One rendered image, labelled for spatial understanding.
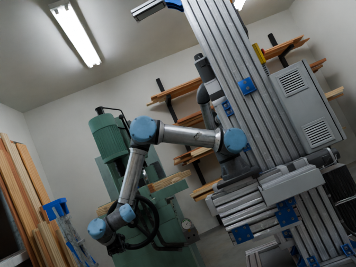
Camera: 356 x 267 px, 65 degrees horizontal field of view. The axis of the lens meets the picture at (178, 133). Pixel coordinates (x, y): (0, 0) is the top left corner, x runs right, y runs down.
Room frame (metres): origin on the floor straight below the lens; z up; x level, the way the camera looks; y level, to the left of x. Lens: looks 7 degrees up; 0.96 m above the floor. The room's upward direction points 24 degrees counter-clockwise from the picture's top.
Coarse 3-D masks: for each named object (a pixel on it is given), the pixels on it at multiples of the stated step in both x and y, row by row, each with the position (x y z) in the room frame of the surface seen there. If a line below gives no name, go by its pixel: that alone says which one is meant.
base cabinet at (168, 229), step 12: (168, 228) 1.74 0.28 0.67; (180, 228) 1.74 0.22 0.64; (132, 240) 1.71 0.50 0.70; (144, 240) 1.72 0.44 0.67; (156, 240) 1.73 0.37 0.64; (168, 240) 1.73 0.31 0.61; (180, 240) 1.74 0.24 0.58; (132, 252) 1.71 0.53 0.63; (144, 252) 1.72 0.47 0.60; (156, 252) 1.72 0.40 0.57; (168, 252) 1.73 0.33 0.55; (180, 252) 1.73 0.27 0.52; (192, 252) 2.00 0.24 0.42; (120, 264) 1.70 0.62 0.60; (132, 264) 1.71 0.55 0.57; (144, 264) 1.71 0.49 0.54; (156, 264) 1.72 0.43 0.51; (168, 264) 1.73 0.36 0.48; (180, 264) 1.73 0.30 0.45; (192, 264) 1.74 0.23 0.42
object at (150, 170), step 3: (150, 165) 2.05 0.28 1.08; (153, 165) 2.10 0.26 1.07; (147, 168) 2.05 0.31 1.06; (150, 168) 2.05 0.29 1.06; (153, 168) 2.05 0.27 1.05; (147, 171) 2.05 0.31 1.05; (150, 171) 2.05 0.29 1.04; (153, 171) 2.05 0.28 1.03; (150, 174) 2.05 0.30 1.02; (153, 174) 2.05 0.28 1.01; (156, 174) 2.05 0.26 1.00; (150, 177) 2.05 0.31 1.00; (153, 177) 2.05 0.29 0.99; (156, 177) 2.05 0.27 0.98; (150, 180) 2.05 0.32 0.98; (153, 180) 2.05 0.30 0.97; (156, 180) 2.05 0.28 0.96
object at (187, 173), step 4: (184, 172) 1.91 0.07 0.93; (188, 172) 1.91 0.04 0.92; (176, 176) 1.91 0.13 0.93; (180, 176) 1.91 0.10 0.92; (184, 176) 1.91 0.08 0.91; (164, 180) 1.90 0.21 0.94; (168, 180) 1.90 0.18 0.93; (156, 184) 1.89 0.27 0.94; (164, 184) 1.90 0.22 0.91; (168, 184) 1.90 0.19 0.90; (108, 208) 1.86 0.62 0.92; (96, 212) 1.85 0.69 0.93
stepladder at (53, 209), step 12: (48, 204) 2.42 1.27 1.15; (60, 204) 2.56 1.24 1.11; (48, 216) 2.40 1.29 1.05; (60, 216) 2.41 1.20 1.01; (60, 228) 2.41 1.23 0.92; (72, 228) 2.55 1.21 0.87; (72, 240) 2.40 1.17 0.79; (84, 240) 2.58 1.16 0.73; (72, 252) 2.41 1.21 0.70; (84, 252) 2.56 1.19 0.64; (84, 264) 2.40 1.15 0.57; (96, 264) 2.54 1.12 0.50
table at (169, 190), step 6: (168, 186) 1.74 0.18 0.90; (174, 186) 1.75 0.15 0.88; (180, 186) 1.75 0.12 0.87; (186, 186) 1.75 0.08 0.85; (156, 192) 1.74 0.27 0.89; (162, 192) 1.74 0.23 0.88; (168, 192) 1.74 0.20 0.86; (174, 192) 1.75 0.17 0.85; (156, 198) 1.74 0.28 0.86; (162, 198) 1.74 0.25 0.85; (114, 210) 1.71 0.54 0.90; (102, 216) 1.70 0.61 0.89
